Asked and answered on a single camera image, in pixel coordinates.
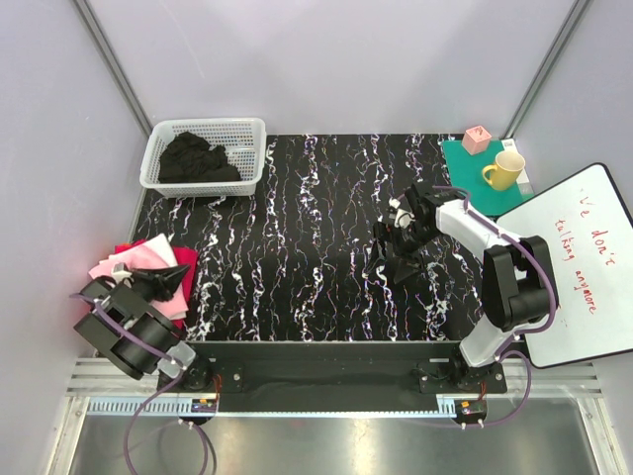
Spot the black t shirt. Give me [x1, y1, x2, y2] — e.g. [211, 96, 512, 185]
[158, 132, 241, 184]

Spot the white slotted cable duct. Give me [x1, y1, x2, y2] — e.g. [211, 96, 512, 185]
[87, 396, 456, 419]

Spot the yellow mug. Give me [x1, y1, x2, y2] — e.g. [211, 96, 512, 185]
[482, 150, 525, 191]

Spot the white plastic basket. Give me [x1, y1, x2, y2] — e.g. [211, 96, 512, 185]
[139, 118, 267, 198]

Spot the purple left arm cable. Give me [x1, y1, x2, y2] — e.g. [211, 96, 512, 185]
[68, 292, 217, 471]

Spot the pink t shirt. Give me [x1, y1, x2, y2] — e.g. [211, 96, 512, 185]
[88, 233, 191, 321]

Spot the white whiteboard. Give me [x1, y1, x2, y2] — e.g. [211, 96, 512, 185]
[497, 163, 632, 368]

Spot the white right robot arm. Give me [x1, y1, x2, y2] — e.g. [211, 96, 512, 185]
[366, 182, 559, 393]

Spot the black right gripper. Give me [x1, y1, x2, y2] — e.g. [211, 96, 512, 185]
[365, 222, 441, 285]

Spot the green cutting mat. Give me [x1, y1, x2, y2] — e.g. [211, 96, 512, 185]
[441, 139, 534, 217]

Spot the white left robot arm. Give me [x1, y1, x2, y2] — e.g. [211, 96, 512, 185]
[73, 263, 214, 392]

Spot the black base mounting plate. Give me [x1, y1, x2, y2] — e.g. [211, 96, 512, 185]
[156, 340, 507, 397]

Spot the pink cube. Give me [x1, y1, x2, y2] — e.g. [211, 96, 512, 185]
[462, 126, 492, 155]

